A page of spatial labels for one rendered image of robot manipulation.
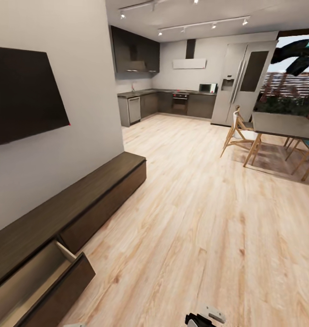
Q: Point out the fridge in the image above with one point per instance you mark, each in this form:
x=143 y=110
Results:
x=244 y=70

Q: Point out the dishwasher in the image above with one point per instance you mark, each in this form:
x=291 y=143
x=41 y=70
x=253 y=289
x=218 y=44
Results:
x=134 y=109

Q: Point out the fixed window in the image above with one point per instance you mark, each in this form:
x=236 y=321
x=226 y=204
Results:
x=285 y=89

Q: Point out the breakfast table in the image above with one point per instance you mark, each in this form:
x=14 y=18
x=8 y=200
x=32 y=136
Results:
x=290 y=126

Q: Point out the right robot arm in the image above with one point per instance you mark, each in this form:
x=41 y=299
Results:
x=201 y=320

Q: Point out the range hood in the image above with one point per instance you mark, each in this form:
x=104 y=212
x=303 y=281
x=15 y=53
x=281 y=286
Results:
x=189 y=62

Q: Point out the oven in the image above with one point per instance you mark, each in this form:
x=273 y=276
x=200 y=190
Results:
x=180 y=101

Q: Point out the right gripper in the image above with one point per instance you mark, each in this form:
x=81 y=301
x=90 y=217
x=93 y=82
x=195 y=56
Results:
x=188 y=317

